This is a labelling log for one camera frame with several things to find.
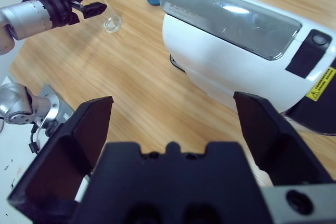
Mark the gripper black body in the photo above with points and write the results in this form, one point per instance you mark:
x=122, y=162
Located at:
x=59, y=11

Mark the clear glass cup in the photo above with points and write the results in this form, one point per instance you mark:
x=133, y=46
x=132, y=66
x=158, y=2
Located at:
x=113, y=23

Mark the white coffee machine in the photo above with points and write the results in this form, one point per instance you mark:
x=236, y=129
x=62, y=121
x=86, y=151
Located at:
x=223, y=58

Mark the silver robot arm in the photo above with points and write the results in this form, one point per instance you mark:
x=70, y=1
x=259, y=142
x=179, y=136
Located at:
x=23, y=16

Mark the clear water tank dark lid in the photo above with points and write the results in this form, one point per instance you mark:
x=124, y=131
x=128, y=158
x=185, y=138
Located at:
x=315, y=113

